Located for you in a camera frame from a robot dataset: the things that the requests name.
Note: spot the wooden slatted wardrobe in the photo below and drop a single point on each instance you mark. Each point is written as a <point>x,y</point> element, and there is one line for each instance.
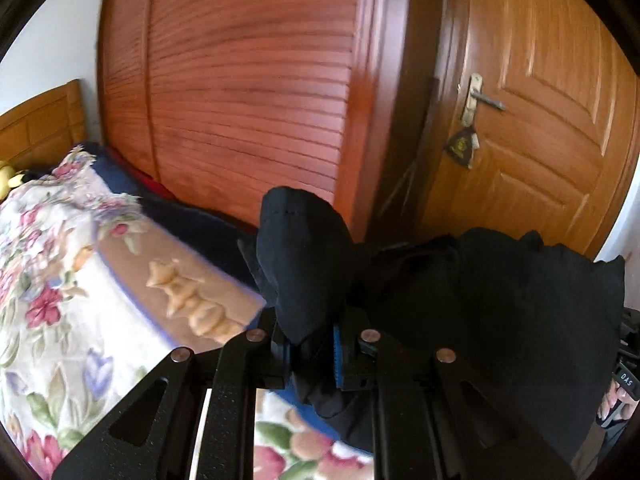
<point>240,85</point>

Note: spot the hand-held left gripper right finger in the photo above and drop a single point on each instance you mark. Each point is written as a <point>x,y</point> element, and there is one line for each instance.
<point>339,355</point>

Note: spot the wooden door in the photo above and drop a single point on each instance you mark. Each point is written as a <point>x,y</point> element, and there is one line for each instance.
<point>550,85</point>

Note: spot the person's right hand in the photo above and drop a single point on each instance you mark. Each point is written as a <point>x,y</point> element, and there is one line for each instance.
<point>611,402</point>

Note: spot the black trench coat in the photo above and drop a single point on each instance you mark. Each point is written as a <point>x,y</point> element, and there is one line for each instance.
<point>500,300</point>

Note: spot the wooden bed headboard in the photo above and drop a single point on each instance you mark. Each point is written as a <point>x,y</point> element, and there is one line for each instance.
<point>40,130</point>

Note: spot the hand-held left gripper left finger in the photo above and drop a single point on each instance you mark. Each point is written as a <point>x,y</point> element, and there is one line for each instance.
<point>277,360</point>

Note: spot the dark key tag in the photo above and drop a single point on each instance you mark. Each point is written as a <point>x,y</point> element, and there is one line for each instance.
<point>461,147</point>

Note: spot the yellow plush toy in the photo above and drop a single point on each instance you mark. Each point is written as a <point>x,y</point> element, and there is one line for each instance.
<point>7,177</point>

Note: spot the floral blanket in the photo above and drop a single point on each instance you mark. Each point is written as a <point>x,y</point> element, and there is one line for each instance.
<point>75,310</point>

